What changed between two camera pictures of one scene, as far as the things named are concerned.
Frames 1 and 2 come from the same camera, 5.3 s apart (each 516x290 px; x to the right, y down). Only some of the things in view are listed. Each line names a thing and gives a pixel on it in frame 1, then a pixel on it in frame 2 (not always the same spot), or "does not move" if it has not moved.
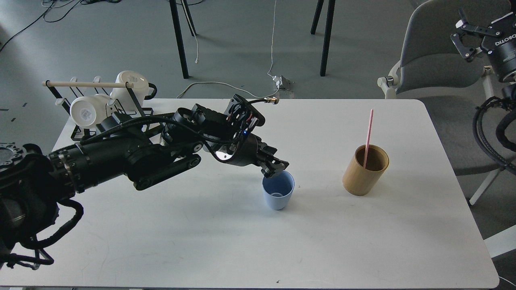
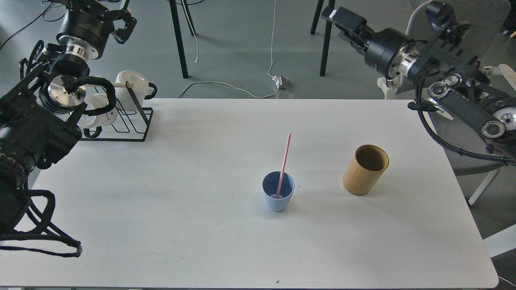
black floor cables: (84, 2) does not move
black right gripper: (499, 42) -> (388, 50)
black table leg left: (174, 11) does not move
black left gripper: (250, 150) -> (88, 25)
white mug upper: (123, 101) does not move
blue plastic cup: (278, 189) does not move
